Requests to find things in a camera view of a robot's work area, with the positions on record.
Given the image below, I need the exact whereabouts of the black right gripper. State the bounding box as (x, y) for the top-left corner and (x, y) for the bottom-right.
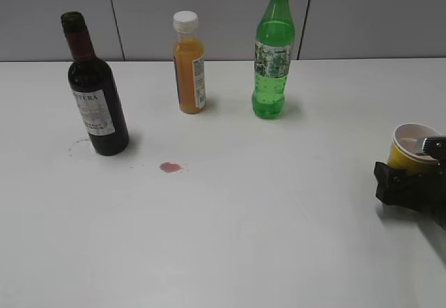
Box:
(374, 135), (446, 230)

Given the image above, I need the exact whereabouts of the yellow paper cup white inside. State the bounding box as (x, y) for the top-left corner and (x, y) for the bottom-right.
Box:
(387, 123), (444, 174)

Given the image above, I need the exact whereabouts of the dark red wine bottle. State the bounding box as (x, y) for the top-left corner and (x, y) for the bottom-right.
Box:
(61, 11), (129, 155)

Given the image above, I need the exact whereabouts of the red wine spill stain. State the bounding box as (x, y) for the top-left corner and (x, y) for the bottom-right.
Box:
(160, 162), (182, 173)

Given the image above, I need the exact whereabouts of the green soda bottle yellow cap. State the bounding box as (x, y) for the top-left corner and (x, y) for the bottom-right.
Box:
(252, 0), (295, 119)

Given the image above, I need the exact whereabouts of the orange juice bottle white cap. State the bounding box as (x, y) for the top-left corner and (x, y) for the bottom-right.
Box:
(173, 10), (206, 114)

